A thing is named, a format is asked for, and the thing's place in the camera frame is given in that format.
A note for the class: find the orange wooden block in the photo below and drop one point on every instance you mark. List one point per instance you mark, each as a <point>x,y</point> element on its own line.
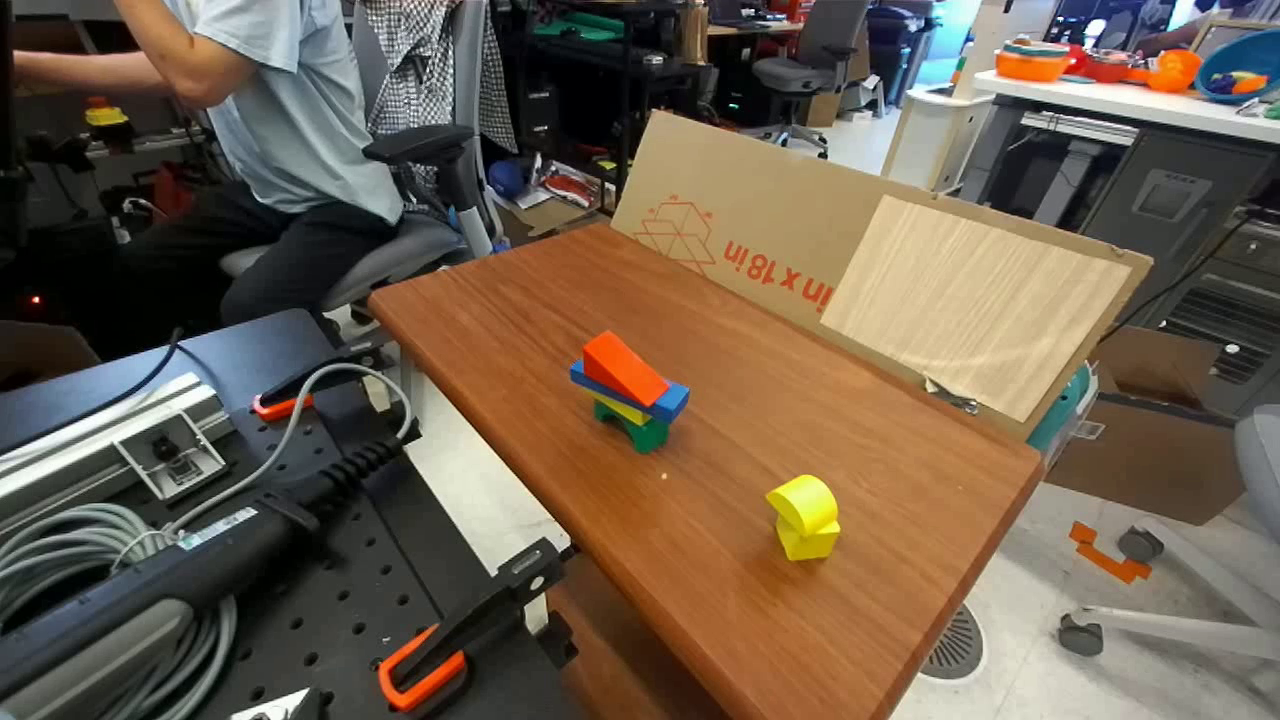
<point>620,370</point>

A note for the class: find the blue wooden block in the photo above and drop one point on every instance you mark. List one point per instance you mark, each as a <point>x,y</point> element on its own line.
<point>664,411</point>

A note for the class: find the yellow flat wooden block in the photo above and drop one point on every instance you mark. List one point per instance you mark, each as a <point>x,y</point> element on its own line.
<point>620,411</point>

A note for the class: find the green wooden block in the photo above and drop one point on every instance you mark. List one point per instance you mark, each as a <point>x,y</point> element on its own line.
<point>647,437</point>

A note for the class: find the yellow arch wooden block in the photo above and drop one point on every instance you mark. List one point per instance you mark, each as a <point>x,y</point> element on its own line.
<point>806,517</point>

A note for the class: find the brown cardboard box panel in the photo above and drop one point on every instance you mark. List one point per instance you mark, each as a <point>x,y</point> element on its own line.
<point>768,226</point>

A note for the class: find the light wood panel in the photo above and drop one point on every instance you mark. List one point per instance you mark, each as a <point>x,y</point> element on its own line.
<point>985,306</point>

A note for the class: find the orange black bar clamp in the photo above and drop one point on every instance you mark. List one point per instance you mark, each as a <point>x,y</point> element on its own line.
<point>435,661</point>

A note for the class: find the person in blue shirt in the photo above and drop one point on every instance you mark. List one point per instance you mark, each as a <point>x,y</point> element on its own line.
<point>285,104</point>

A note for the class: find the orange bowl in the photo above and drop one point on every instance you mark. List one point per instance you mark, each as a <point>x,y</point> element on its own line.
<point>1033,60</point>

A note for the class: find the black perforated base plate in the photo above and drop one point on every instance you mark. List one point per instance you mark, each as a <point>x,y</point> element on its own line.
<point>266,593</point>

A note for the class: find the silver aluminium rail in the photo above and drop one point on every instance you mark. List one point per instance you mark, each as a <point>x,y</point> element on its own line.
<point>163,437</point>

